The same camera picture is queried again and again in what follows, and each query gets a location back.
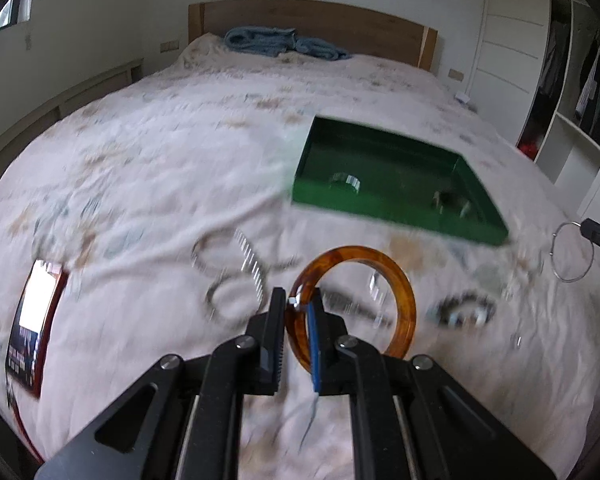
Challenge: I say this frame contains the floral white duvet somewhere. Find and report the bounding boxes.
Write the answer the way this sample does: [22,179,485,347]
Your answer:
[0,35,600,478]

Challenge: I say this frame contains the low wooden side bench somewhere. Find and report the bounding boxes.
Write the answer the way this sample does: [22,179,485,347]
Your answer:
[0,58,143,179]

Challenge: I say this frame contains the red object on shelf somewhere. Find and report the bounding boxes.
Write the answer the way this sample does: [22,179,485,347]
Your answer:
[517,136,543,160]

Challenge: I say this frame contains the thin silver hoop bangle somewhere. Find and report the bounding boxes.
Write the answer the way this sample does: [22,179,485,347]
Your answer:
[550,221,595,283]

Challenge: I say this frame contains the amber translucent bangle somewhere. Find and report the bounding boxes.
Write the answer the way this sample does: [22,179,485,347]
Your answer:
[285,245,417,372]

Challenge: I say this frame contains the hanging dark clothes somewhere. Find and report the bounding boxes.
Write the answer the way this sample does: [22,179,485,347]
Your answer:
[539,12,600,147]

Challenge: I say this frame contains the wooden headboard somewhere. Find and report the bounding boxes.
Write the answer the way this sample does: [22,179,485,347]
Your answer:
[188,0,438,72]

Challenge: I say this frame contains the dark beaded bracelet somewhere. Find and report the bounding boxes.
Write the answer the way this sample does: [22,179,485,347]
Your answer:
[427,291,498,330]

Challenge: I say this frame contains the long silver chain necklace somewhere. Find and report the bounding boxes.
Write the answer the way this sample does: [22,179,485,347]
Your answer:
[189,228,304,326]

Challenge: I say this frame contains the blue folded towel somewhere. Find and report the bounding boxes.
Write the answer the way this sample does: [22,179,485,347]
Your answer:
[223,26,351,61]

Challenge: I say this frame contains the white wardrobe with shelves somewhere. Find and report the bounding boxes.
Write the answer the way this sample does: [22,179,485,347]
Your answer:
[469,0,600,222]

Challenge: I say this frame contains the green jewelry tray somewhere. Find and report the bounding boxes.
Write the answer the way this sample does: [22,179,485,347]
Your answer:
[291,116,508,246]

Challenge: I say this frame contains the smartphone in red case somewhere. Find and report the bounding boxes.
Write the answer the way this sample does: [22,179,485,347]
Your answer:
[5,259,69,398]

